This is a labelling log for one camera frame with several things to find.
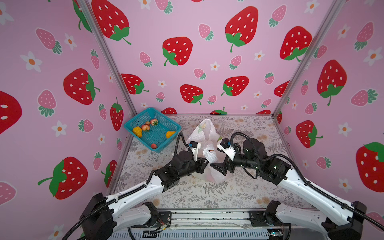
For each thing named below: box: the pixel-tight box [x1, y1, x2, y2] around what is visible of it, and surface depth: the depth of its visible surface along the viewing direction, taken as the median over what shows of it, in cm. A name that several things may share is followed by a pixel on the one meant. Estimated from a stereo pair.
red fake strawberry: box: [150, 118, 159, 126], surface depth 113 cm
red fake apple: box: [141, 124, 150, 131], surface depth 109 cm
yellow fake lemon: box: [132, 126, 143, 138], surface depth 106 cm
